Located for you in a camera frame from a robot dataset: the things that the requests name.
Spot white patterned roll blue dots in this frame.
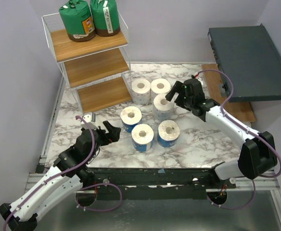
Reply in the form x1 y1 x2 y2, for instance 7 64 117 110
153 93 175 121

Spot green roll white label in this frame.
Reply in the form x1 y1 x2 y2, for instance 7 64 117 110
90 0 120 37

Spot green roll orange label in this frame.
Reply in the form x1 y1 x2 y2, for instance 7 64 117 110
59 0 96 42

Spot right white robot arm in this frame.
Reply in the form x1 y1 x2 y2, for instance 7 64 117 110
165 78 278 189

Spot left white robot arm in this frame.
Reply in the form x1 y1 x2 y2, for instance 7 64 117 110
0 117 121 231

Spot wooden board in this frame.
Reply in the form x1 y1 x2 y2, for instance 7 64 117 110
202 71 256 123

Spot blue wrapped roll left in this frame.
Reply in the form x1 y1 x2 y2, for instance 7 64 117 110
120 106 142 133

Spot blue wrapped roll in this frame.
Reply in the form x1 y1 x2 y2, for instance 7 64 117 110
131 124 154 152
157 120 180 147
120 106 142 133

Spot blue wrapped roll centre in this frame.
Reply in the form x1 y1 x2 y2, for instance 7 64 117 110
131 124 154 152

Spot blue wrapped roll right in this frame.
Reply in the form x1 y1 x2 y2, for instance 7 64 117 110
157 120 180 147

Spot dark teal metal box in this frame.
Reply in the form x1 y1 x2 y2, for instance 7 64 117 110
207 25 281 103

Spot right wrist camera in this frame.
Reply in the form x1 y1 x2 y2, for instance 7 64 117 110
191 73 206 88

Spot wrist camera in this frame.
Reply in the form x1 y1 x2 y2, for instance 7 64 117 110
191 73 206 88
76 112 99 129

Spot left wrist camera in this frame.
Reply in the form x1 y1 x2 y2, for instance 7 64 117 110
76 112 99 129

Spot black mounting rail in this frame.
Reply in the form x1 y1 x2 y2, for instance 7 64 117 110
65 167 237 202

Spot white wire wooden shelf unit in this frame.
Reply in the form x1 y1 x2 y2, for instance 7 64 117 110
42 13 131 114

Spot aluminium extrusion rail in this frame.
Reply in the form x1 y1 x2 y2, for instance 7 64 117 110
28 79 281 193

